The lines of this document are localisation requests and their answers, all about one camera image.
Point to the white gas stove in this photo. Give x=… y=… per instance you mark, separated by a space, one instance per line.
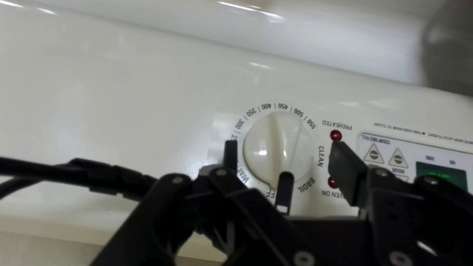
x=123 y=97

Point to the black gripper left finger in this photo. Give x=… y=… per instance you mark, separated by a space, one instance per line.
x=231 y=196

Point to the stove control display panel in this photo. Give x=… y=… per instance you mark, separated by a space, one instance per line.
x=393 y=152

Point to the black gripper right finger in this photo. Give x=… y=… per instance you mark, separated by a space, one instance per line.
x=393 y=207

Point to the white oven dial knob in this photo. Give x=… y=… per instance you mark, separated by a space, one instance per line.
x=271 y=141

